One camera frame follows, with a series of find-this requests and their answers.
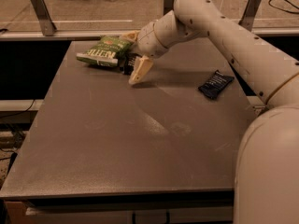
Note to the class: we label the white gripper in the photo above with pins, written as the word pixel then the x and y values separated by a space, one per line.
pixel 148 40

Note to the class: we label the black rxbar chocolate bar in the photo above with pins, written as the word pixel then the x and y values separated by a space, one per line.
pixel 129 64

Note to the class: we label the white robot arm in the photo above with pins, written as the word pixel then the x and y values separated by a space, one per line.
pixel 267 167

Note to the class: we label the green jalapeno chip bag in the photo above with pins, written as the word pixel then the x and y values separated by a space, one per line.
pixel 107 52

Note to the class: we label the dark blue snack packet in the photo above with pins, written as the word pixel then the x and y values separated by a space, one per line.
pixel 215 85

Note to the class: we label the middle metal bracket post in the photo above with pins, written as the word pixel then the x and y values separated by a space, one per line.
pixel 167 6

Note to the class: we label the metal bracket post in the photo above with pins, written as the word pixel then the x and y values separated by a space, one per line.
pixel 249 14
pixel 47 26
pixel 167 6

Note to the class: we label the left metal bracket post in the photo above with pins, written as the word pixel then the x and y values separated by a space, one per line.
pixel 47 26

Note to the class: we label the metal rail behind table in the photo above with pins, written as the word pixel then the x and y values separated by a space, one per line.
pixel 82 35

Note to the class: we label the right metal bracket post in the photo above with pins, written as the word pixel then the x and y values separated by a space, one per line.
pixel 249 14

